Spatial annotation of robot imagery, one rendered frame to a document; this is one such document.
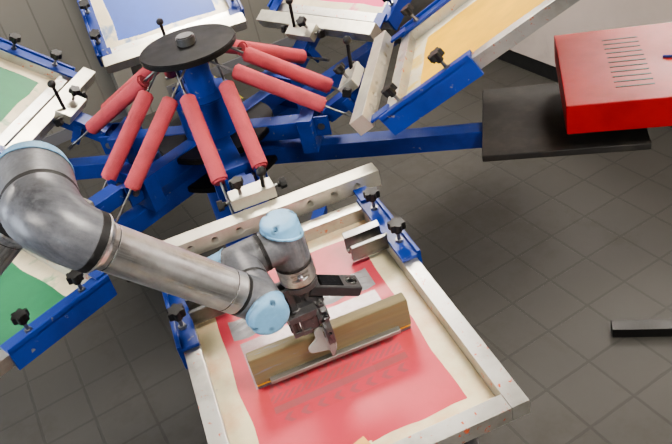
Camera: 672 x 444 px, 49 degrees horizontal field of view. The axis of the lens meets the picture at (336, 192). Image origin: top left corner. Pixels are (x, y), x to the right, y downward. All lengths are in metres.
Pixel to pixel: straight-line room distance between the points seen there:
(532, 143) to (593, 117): 0.21
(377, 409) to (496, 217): 2.08
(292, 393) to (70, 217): 0.70
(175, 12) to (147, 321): 1.36
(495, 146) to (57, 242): 1.43
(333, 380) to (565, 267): 1.78
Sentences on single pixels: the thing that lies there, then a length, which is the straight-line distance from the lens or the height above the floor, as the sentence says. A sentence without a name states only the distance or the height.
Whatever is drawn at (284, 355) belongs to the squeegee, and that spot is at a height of 1.03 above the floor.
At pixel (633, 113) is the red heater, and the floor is 1.07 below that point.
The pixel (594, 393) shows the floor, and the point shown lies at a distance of 2.76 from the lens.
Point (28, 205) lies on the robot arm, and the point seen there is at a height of 1.63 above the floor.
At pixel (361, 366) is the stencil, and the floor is 0.95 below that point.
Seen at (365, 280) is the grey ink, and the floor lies 0.96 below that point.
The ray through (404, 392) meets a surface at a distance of 1.55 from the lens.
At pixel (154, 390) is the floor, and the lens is 3.13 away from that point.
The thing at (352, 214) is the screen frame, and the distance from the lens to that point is 1.97.
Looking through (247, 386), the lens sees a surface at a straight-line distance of 1.65.
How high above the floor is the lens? 2.13
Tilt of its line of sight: 34 degrees down
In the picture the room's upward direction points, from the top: 14 degrees counter-clockwise
